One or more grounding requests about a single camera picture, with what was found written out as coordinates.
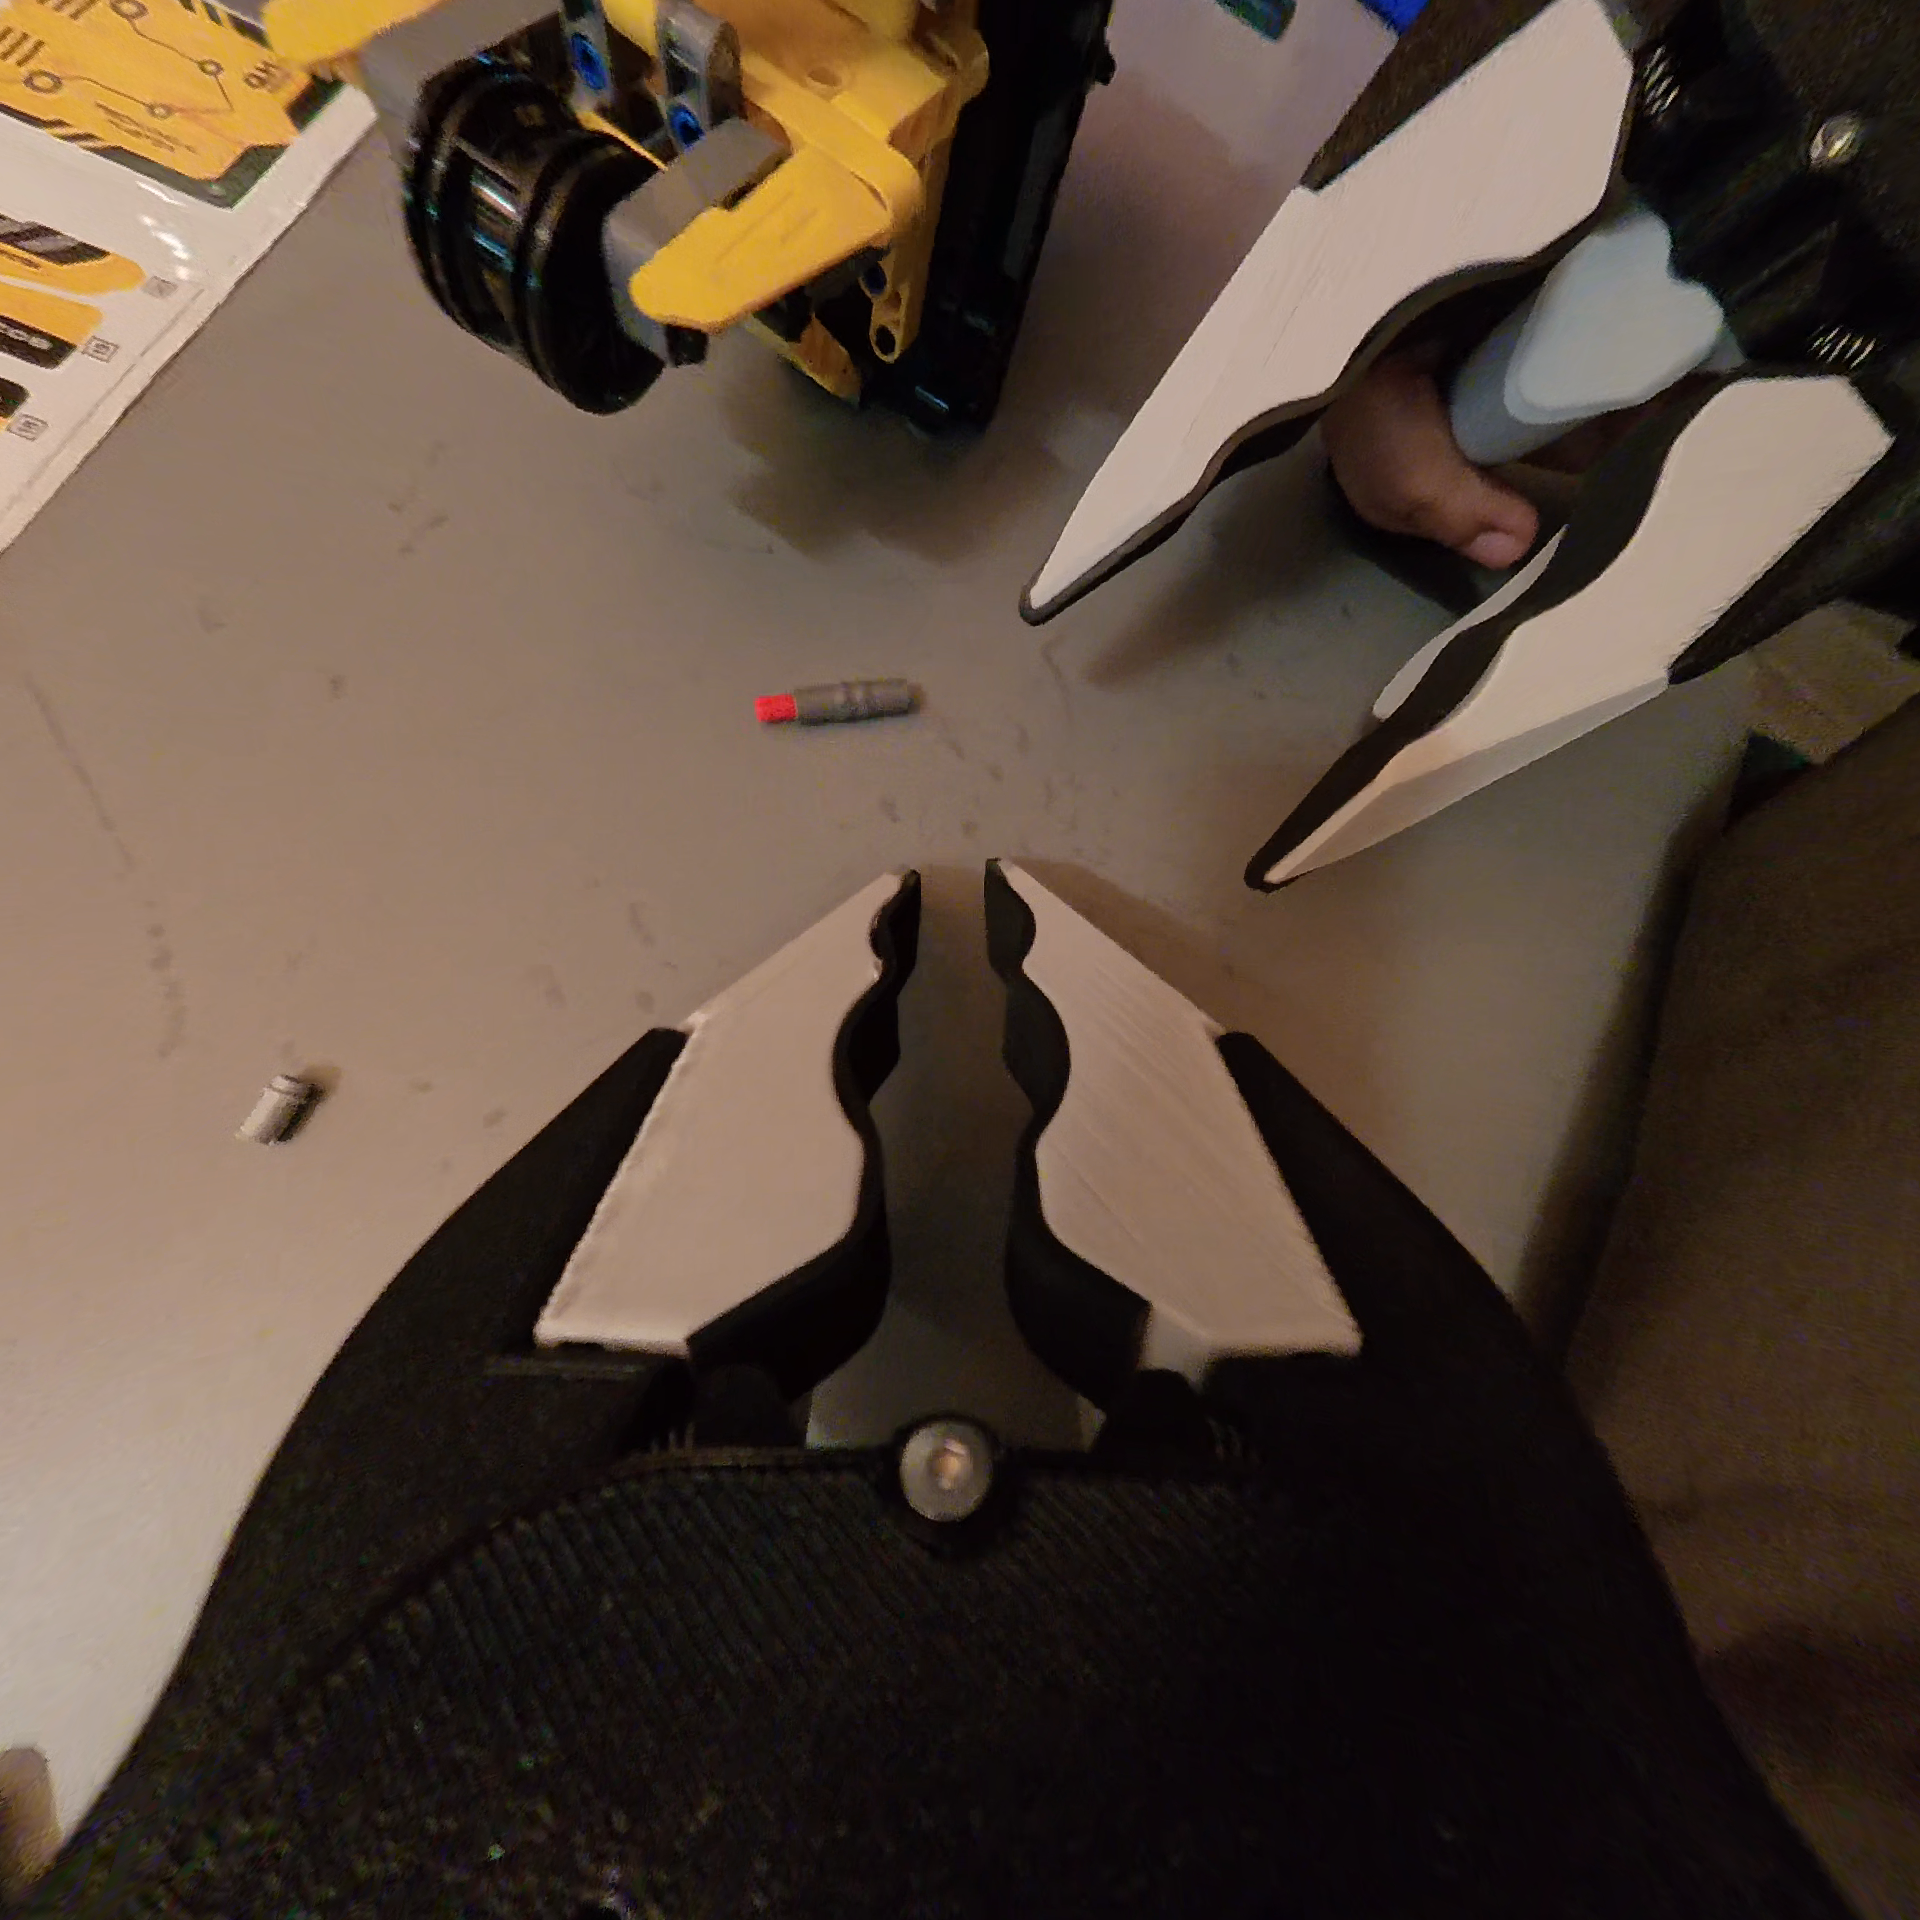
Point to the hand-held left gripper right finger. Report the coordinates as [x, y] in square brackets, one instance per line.
[1171, 1185]

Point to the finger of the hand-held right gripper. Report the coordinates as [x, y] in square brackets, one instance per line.
[1740, 510]
[1395, 224]

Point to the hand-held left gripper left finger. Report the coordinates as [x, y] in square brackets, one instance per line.
[721, 1185]

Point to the person's right hand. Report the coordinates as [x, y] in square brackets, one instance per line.
[1402, 451]

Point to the small grey toy bushing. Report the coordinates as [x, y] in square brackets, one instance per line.
[278, 1110]

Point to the yellow toy vehicle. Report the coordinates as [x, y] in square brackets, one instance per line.
[840, 165]

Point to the sticker sheet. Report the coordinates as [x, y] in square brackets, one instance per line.
[136, 224]

